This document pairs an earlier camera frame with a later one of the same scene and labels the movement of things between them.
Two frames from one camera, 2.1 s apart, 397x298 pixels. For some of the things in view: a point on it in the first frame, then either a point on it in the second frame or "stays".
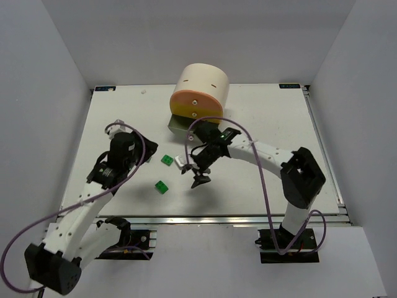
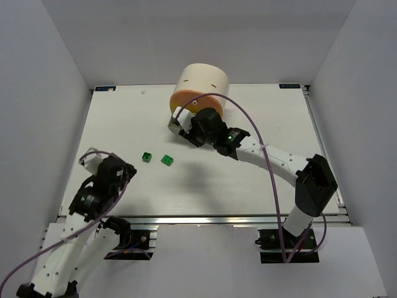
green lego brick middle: (167, 159) stays
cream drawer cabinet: (203, 77) stays
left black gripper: (146, 146) -> (101, 167)
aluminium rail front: (214, 220) stays
